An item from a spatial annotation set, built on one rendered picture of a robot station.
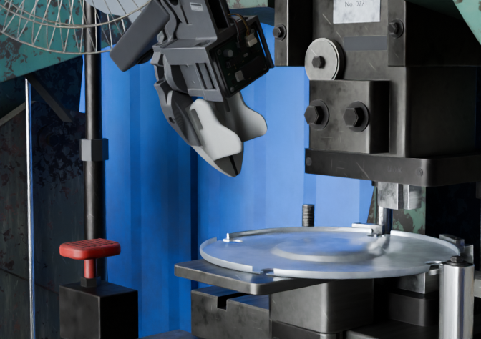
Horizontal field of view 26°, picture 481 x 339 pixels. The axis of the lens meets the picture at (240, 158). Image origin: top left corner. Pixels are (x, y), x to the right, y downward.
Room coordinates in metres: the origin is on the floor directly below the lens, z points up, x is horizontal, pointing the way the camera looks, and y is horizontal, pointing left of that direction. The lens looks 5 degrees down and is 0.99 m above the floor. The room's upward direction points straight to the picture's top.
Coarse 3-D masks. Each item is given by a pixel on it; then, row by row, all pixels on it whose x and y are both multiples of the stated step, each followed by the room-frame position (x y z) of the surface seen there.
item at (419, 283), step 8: (472, 248) 1.21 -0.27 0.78; (464, 256) 1.20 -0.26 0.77; (472, 256) 1.21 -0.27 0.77; (376, 280) 1.21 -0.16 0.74; (384, 280) 1.20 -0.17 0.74; (392, 280) 1.19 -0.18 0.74; (400, 280) 1.18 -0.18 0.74; (408, 280) 1.17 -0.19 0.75; (416, 280) 1.16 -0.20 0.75; (424, 280) 1.16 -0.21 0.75; (432, 280) 1.16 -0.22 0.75; (400, 288) 1.18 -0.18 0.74; (408, 288) 1.17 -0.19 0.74; (416, 288) 1.16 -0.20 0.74; (424, 288) 1.16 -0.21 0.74; (432, 288) 1.16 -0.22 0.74
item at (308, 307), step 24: (192, 264) 1.10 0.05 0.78; (240, 288) 1.01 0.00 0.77; (264, 288) 1.00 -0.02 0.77; (288, 288) 1.02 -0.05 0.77; (312, 288) 1.11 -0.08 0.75; (336, 288) 1.10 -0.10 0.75; (360, 288) 1.12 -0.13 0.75; (288, 312) 1.13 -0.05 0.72; (312, 312) 1.11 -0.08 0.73; (336, 312) 1.10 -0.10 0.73; (360, 312) 1.12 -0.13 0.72; (288, 336) 1.13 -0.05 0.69; (312, 336) 1.11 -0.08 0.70; (336, 336) 1.10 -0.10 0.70
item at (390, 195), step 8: (384, 184) 1.23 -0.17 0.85; (392, 184) 1.22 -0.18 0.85; (400, 184) 1.22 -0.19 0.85; (384, 192) 1.23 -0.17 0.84; (392, 192) 1.22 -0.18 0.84; (400, 192) 1.22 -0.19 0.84; (408, 192) 1.22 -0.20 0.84; (416, 192) 1.22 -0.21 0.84; (384, 200) 1.23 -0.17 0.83; (392, 200) 1.22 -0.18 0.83; (400, 200) 1.22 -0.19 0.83; (408, 200) 1.22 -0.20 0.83; (416, 200) 1.22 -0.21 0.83; (392, 208) 1.22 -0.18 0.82; (400, 208) 1.22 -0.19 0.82; (408, 208) 1.22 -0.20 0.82; (416, 208) 1.22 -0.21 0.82
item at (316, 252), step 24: (216, 240) 1.22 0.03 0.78; (240, 240) 1.24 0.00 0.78; (264, 240) 1.23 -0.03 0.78; (288, 240) 1.23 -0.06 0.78; (312, 240) 1.20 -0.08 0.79; (336, 240) 1.20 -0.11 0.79; (360, 240) 1.20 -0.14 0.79; (384, 240) 1.23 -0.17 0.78; (408, 240) 1.23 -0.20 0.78; (432, 240) 1.22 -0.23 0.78; (216, 264) 1.09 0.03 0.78; (240, 264) 1.06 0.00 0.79; (264, 264) 1.09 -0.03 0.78; (288, 264) 1.09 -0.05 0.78; (312, 264) 1.09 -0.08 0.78; (336, 264) 1.09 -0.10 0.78; (360, 264) 1.09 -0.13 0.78; (384, 264) 1.09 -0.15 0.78; (408, 264) 1.09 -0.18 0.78; (432, 264) 1.06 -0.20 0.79
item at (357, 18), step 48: (336, 0) 1.21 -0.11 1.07; (384, 0) 1.16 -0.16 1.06; (336, 48) 1.20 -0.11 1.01; (384, 48) 1.16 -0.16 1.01; (336, 96) 1.17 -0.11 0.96; (384, 96) 1.15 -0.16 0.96; (432, 96) 1.16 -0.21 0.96; (336, 144) 1.17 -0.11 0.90; (384, 144) 1.15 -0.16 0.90; (432, 144) 1.16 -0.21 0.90
